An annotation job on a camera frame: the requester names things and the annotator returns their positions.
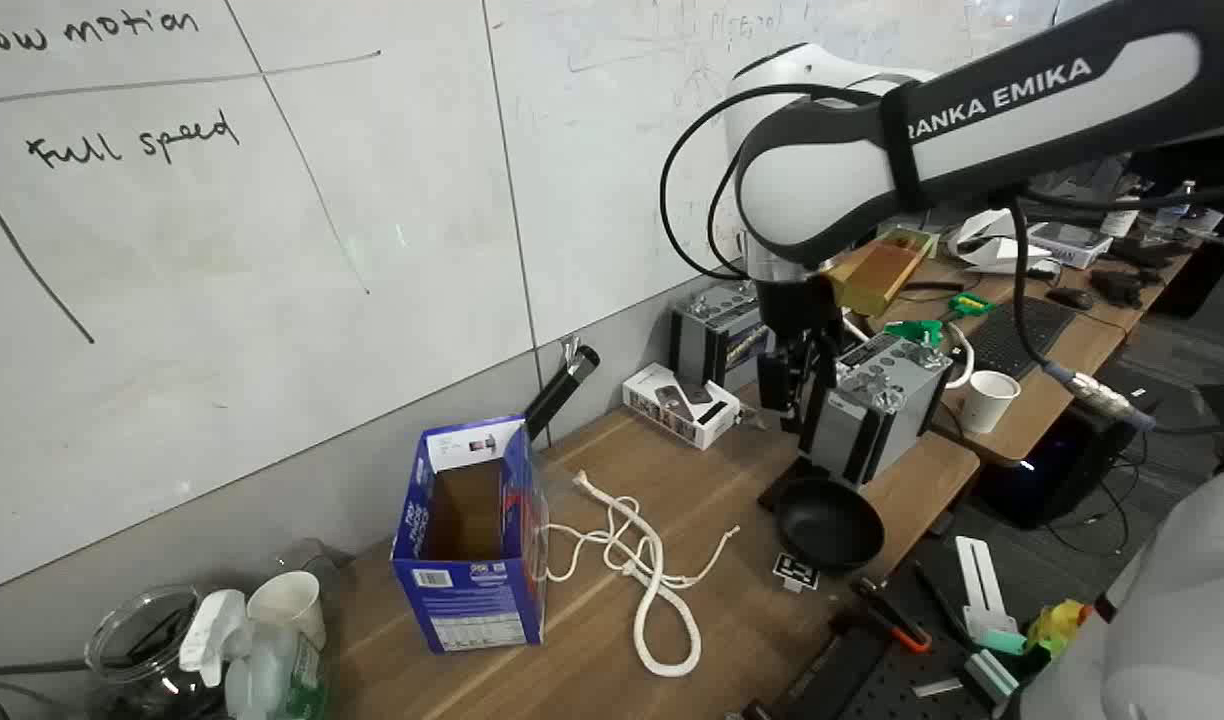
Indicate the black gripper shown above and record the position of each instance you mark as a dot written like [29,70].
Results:
[797,310]

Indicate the white black Franka robot arm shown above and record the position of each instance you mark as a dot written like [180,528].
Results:
[1038,93]

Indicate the small white cardboard box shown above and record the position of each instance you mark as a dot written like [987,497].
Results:
[667,401]

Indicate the yellow flat box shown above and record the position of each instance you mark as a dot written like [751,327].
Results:
[885,271]

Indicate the blue printed cardboard box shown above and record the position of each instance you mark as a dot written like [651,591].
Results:
[466,600]

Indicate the grey battery with foil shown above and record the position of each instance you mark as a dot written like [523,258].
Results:
[882,401]

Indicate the green plastic clip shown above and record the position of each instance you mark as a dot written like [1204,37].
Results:
[918,334]

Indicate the black frying pan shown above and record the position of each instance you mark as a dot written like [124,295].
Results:
[827,528]

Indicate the black white fiducial tag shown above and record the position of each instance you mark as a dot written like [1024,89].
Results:
[797,572]

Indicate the white paper cup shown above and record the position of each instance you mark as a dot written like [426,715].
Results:
[990,401]

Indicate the black flat mat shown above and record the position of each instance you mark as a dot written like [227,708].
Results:
[1024,338]

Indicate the black orange bar clamp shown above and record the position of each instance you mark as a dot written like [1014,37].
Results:
[893,619]

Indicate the white rounded device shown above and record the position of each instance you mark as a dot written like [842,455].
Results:
[1000,241]

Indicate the whiteboard with orange equations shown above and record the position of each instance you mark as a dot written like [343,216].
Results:
[599,145]

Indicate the black perforated breadboard plate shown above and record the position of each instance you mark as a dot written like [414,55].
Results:
[933,685]

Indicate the yellow green toy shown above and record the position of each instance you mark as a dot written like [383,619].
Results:
[1052,624]

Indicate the whiteboard with black handwriting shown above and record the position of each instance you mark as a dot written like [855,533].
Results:
[237,295]

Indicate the spray bottle with green liquid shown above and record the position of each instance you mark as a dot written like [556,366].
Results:
[273,655]

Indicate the clear glass jar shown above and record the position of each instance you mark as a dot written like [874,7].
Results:
[134,647]

